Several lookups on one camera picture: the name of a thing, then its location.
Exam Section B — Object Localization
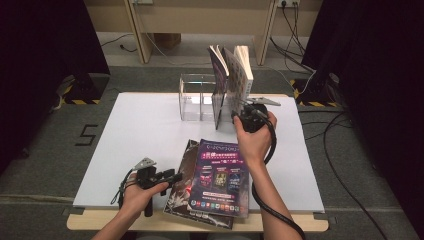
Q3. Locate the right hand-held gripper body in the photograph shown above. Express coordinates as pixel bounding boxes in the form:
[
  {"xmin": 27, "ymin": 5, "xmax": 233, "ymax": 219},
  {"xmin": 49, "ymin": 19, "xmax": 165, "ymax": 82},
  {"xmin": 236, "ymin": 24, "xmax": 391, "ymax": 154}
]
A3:
[{"xmin": 232, "ymin": 97, "xmax": 282, "ymax": 134}]

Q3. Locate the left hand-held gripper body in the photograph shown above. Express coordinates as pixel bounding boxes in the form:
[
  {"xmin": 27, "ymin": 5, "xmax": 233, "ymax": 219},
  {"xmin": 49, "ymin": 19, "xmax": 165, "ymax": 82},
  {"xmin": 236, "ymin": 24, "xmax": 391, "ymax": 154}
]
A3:
[{"xmin": 134, "ymin": 157, "xmax": 168, "ymax": 218}]

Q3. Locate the black book with red print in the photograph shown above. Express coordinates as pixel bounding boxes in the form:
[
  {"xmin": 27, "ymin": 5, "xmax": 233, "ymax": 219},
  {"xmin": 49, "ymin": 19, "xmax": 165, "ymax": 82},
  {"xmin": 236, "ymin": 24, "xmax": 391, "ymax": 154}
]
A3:
[{"xmin": 163, "ymin": 139, "xmax": 234, "ymax": 230}]

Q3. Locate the white book with picture grid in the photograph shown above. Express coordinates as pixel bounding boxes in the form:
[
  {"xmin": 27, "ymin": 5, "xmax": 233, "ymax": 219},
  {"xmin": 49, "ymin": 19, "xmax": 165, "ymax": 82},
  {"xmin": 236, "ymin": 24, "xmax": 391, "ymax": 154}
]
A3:
[{"xmin": 222, "ymin": 45, "xmax": 254, "ymax": 125}]

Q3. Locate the clear acrylic file holder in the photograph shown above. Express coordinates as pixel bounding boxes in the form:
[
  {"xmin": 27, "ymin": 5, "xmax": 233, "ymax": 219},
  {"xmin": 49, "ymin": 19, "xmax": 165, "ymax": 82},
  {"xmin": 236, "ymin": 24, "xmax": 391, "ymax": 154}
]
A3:
[{"xmin": 178, "ymin": 73, "xmax": 234, "ymax": 123}]

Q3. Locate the person's left hand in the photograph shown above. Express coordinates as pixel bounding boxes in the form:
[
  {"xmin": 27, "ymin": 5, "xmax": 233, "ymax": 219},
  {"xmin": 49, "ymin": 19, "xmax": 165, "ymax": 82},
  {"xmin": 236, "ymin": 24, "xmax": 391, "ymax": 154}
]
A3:
[{"xmin": 121, "ymin": 179, "xmax": 170, "ymax": 218}]

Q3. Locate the person's right hand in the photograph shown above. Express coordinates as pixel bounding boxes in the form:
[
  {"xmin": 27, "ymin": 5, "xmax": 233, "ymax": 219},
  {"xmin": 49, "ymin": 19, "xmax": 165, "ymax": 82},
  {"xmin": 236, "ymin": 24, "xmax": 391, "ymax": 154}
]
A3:
[{"xmin": 233, "ymin": 111, "xmax": 278, "ymax": 170}]

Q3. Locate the white board sheet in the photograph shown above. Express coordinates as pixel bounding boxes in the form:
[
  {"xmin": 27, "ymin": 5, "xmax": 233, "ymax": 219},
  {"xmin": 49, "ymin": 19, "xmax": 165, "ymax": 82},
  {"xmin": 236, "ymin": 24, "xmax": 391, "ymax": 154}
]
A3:
[{"xmin": 72, "ymin": 92, "xmax": 326, "ymax": 214}]

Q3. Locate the black stand base hazard tape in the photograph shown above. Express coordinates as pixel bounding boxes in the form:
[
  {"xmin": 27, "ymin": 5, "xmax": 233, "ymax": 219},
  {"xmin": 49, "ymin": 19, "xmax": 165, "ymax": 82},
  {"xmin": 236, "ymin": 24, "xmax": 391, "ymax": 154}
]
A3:
[
  {"xmin": 289, "ymin": 71, "xmax": 341, "ymax": 108},
  {"xmin": 61, "ymin": 73, "xmax": 111, "ymax": 106}
]

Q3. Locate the beige wooden desk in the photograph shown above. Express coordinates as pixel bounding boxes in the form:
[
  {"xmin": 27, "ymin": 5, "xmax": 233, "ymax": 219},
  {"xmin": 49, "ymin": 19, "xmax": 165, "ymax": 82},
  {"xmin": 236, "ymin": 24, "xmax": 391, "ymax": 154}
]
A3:
[{"xmin": 83, "ymin": 0, "xmax": 323, "ymax": 66}]

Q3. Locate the brown cardboard box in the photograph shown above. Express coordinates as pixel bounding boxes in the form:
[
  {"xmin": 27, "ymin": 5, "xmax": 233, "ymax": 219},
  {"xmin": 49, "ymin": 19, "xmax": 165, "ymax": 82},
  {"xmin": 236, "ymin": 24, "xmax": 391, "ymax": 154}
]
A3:
[{"xmin": 153, "ymin": 32, "xmax": 183, "ymax": 50}]

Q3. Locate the black curtain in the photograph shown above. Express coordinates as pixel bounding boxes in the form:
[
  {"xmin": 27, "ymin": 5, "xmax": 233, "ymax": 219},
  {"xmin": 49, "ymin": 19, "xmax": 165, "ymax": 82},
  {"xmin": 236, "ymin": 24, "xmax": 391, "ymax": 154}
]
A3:
[
  {"xmin": 0, "ymin": 0, "xmax": 111, "ymax": 174},
  {"xmin": 301, "ymin": 0, "xmax": 424, "ymax": 236}
]

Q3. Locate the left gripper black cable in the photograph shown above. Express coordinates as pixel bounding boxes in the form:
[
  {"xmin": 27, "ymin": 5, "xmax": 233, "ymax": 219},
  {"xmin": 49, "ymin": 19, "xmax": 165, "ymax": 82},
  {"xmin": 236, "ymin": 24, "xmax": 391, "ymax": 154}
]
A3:
[{"xmin": 110, "ymin": 168, "xmax": 138, "ymax": 210}]

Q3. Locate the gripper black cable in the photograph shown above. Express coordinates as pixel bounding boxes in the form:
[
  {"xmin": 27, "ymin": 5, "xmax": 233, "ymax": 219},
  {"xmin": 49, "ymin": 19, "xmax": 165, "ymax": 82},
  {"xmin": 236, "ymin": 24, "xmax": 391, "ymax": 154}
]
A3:
[
  {"xmin": 251, "ymin": 112, "xmax": 306, "ymax": 240},
  {"xmin": 110, "ymin": 168, "xmax": 138, "ymax": 210}
]

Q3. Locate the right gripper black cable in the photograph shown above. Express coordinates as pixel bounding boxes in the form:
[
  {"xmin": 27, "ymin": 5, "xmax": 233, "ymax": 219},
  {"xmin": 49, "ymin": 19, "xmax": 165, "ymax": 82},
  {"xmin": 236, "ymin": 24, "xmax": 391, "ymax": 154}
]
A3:
[{"xmin": 251, "ymin": 112, "xmax": 306, "ymax": 240}]

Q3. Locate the thin black floor cable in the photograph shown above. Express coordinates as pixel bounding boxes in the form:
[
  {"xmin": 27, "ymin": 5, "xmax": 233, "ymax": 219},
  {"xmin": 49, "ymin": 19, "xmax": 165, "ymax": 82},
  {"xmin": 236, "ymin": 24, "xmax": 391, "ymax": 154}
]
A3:
[{"xmin": 298, "ymin": 109, "xmax": 353, "ymax": 141}]

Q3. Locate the black cable bundle from socket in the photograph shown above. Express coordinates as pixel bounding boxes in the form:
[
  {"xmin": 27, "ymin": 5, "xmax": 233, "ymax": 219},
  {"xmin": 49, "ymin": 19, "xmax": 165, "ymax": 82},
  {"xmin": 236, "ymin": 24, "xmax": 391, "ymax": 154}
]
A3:
[{"xmin": 269, "ymin": 3, "xmax": 317, "ymax": 75}]

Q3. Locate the long black floor cable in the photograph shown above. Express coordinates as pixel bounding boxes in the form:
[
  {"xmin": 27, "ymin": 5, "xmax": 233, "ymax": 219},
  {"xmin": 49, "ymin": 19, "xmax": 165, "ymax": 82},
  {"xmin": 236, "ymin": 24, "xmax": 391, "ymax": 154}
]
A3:
[{"xmin": 322, "ymin": 111, "xmax": 389, "ymax": 240}]

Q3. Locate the black floor cable with plug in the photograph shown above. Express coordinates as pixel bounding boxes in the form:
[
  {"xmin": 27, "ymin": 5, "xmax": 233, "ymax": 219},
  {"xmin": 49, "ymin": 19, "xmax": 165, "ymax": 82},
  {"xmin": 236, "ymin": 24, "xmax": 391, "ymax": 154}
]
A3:
[{"xmin": 100, "ymin": 32, "xmax": 138, "ymax": 54}]

